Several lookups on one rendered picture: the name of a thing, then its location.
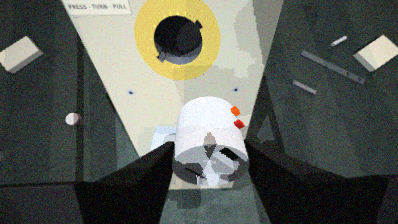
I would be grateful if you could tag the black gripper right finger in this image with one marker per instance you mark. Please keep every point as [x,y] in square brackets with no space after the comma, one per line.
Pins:
[294,192]

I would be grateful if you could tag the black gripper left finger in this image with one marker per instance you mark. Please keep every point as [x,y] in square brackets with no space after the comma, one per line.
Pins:
[133,194]

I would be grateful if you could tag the beige rectangular block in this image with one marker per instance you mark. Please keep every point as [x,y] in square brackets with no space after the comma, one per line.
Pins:
[19,54]
[375,54]

